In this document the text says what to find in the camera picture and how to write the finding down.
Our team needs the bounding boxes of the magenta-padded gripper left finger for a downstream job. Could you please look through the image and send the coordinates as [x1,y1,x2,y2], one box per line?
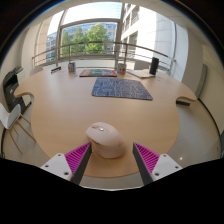
[40,142,93,185]

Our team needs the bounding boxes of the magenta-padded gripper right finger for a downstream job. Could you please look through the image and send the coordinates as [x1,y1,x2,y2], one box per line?
[132,142,184,186]

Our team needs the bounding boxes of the beige computer mouse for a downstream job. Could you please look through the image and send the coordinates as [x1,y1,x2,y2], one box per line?
[85,121,129,160]

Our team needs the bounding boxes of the blue patterned mouse pad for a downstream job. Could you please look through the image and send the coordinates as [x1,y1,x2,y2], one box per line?
[91,77,154,101]

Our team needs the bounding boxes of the white illustrated booklet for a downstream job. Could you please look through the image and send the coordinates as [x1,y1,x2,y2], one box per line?
[126,68,156,79]

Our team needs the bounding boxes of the white chair backrest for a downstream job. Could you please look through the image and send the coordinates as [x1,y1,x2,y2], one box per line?
[29,65,44,77]
[133,59,151,71]

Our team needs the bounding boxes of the black cylindrical speaker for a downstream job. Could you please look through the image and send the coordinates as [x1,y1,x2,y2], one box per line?
[148,56,160,76]

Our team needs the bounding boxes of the red and blue magazine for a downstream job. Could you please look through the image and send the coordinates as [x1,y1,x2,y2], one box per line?
[79,68,118,78]

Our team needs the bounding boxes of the red and white tin can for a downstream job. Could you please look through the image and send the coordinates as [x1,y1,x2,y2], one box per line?
[117,62,127,75]

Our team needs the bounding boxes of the metal balcony railing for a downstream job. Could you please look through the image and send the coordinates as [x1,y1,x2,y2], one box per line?
[31,40,177,76]

